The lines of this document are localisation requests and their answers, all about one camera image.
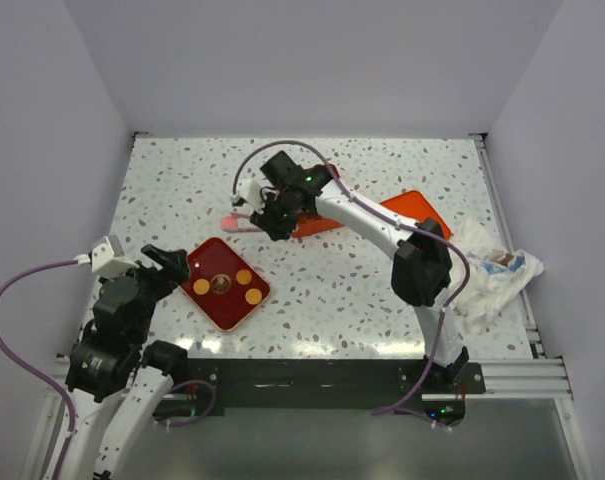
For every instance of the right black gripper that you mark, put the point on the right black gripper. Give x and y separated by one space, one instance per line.
264 220

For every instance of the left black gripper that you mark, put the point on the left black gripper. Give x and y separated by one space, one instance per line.
176 271

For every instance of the pink cookie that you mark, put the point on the pink cookie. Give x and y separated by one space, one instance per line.
229 224

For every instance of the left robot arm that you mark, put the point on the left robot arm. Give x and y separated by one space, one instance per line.
116 378

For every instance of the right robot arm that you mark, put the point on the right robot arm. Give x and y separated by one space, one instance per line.
420 254

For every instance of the orange compartment cookie box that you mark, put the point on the orange compartment cookie box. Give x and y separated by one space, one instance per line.
309 224

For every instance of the orange cookie left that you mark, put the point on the orange cookie left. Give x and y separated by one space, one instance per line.
201 287

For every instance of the orange cookie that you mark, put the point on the orange cookie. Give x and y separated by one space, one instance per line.
253 296
201 287
244 276

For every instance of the red cookie tray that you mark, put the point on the red cookie tray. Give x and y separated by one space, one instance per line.
224 305

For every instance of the orange cookie upper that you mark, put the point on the orange cookie upper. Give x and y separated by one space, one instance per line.
244 276

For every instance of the orange cookie lower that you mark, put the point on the orange cookie lower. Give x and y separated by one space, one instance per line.
253 296

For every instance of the orange box lid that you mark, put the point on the orange box lid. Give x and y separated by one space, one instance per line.
414 205

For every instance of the white crumpled plastic bag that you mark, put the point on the white crumpled plastic bag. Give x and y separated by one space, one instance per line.
497 275

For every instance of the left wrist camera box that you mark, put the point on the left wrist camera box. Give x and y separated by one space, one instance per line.
108 259

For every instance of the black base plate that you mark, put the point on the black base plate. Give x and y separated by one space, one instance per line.
322 384

